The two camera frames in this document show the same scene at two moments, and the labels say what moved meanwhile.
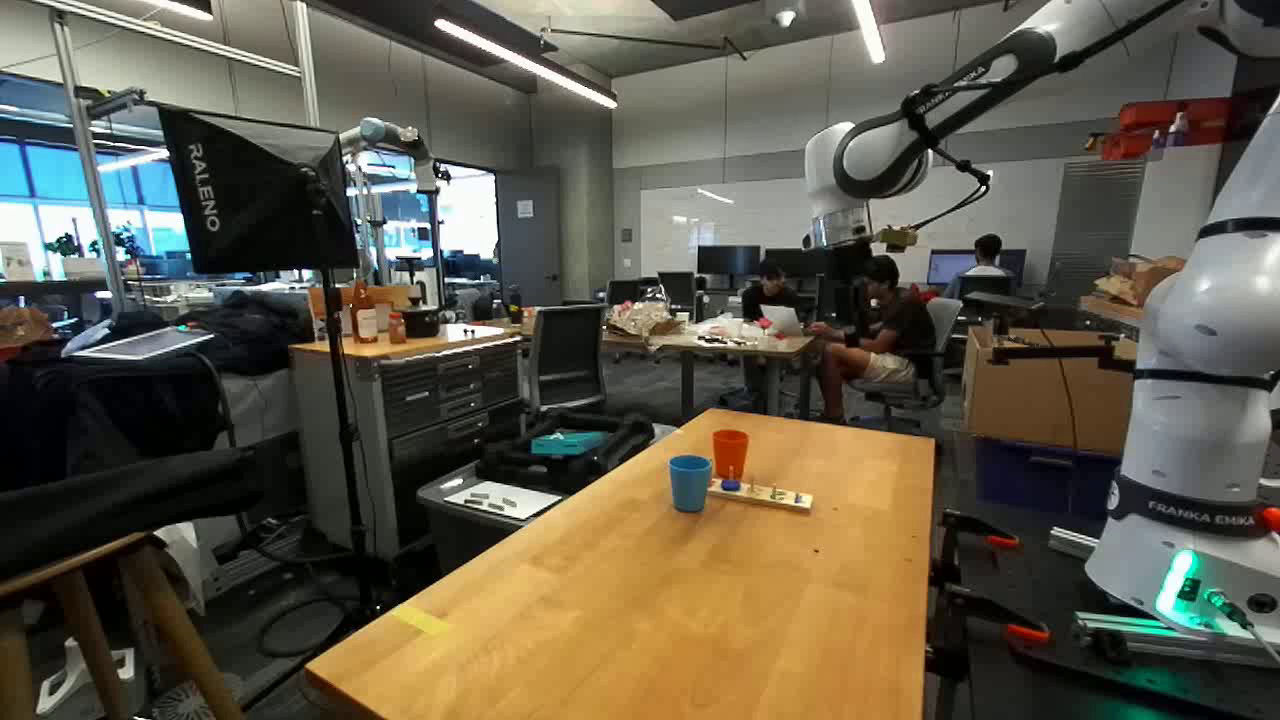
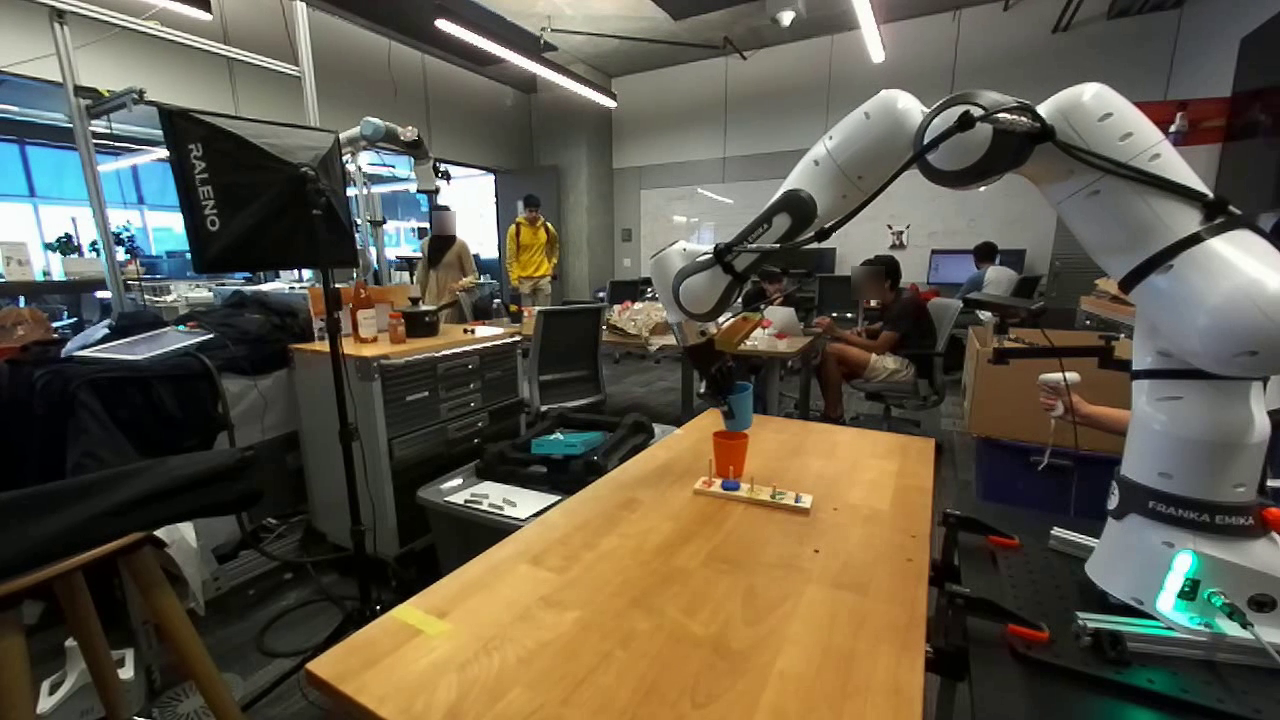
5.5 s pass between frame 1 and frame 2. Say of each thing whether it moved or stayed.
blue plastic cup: moved
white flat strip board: stayed
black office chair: stayed
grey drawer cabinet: stayed
